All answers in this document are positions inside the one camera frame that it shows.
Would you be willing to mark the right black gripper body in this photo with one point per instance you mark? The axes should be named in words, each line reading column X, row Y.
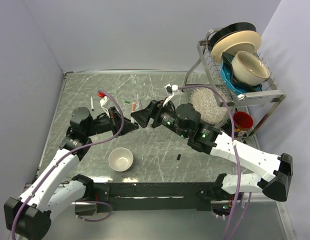
column 164, row 115

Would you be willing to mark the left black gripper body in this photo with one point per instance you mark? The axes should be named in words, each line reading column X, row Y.
column 107, row 123

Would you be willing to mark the white pen black tip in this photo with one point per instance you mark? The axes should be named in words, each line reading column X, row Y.
column 92, row 107

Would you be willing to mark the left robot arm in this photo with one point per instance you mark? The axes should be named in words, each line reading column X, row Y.
column 32, row 213

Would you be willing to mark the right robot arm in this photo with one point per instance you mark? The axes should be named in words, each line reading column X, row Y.
column 270, row 174

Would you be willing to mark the white ceramic bowl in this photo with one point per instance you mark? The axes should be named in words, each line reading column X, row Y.
column 120, row 159

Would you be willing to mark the clear textured glass plate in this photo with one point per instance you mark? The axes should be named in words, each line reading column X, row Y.
column 204, row 102

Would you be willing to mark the metal dish rack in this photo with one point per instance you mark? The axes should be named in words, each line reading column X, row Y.
column 270, row 94

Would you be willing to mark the blue dish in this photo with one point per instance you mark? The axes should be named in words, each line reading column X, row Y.
column 230, row 81

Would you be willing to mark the red cup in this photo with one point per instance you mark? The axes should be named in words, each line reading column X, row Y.
column 243, row 120

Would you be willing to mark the black base bar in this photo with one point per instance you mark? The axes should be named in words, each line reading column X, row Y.
column 142, row 196

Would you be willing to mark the cream bowl on rack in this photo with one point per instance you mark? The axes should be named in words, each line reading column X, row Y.
column 249, row 69

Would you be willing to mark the cream plate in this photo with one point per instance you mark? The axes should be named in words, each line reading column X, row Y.
column 246, row 40

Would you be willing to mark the black plate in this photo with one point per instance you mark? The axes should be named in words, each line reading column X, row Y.
column 230, row 29

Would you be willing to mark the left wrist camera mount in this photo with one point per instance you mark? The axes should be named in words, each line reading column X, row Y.
column 105, row 102

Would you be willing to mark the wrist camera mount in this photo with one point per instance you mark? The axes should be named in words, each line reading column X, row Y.
column 172, row 90
column 105, row 102

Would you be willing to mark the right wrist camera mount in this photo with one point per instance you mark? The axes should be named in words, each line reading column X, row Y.
column 172, row 90

